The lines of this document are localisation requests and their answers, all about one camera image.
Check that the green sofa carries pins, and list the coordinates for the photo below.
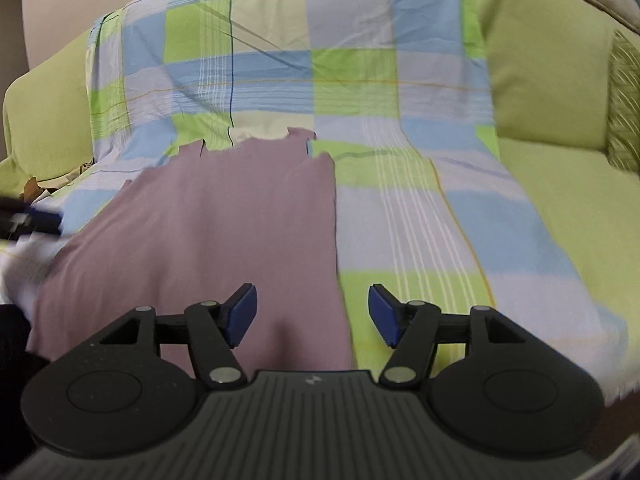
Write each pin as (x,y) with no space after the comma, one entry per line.
(565,210)

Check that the checked bed sheet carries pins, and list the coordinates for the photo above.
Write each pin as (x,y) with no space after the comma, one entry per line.
(380,110)

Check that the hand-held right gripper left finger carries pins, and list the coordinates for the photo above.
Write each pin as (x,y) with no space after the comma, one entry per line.
(242,312)

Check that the mauve garment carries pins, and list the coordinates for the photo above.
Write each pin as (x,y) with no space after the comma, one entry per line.
(200,240)

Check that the green sofa back cushion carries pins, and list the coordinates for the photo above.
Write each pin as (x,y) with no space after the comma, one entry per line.
(542,70)

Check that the person's dark clothing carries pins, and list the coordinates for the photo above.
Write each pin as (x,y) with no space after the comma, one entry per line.
(12,385)

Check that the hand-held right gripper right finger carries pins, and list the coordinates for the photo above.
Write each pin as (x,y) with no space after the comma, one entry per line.
(382,312)

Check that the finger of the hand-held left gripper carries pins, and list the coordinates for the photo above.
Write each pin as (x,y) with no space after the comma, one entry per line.
(47,221)

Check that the beige crumpled cloth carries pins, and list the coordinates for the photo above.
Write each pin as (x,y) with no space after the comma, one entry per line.
(37,187)

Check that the striped green pillow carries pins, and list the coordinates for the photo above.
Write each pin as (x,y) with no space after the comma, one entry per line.
(625,110)

